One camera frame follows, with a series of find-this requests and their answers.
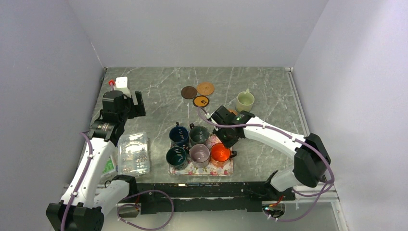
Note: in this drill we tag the clear plastic screw box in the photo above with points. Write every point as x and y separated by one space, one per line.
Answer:
133 154

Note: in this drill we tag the orange black-rimmed coaster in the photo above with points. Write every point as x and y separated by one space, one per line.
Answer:
201 101

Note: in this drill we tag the dark wooden coaster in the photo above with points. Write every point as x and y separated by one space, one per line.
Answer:
189 92

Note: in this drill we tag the green white box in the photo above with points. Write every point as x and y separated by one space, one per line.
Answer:
110 169

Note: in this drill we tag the woven rattan coaster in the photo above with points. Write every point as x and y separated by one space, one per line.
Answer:
205 88
233 111

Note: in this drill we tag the dark blue cup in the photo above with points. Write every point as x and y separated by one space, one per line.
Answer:
179 136

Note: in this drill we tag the grey green cup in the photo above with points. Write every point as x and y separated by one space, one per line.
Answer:
198 135

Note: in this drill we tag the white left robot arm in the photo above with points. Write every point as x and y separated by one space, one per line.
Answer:
80 208

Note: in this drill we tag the dark green cup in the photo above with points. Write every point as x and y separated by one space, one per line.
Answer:
176 157

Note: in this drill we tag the floral serving tray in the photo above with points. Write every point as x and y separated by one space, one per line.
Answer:
209 170

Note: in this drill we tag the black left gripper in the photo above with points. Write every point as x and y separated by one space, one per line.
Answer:
138 109

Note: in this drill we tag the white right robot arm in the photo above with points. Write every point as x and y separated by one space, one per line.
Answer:
308 154

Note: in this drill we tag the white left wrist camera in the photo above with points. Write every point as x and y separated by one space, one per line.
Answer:
120 84

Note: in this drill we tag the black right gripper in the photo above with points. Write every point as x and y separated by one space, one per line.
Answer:
227 144

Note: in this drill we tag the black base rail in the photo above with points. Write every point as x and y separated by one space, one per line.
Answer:
250 196

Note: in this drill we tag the orange cup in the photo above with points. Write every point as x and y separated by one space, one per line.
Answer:
221 155

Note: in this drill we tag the lilac cup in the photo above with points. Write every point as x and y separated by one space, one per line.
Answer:
200 155

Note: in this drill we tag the pale green cup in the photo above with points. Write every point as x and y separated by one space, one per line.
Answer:
245 101

